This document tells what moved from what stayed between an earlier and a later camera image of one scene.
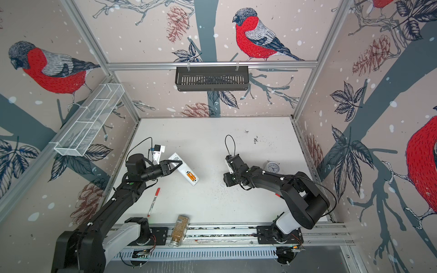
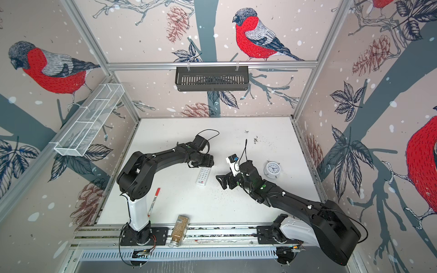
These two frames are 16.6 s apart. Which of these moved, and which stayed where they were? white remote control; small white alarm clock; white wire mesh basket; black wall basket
Moved: white remote control
Stayed: black wall basket; white wire mesh basket; small white alarm clock
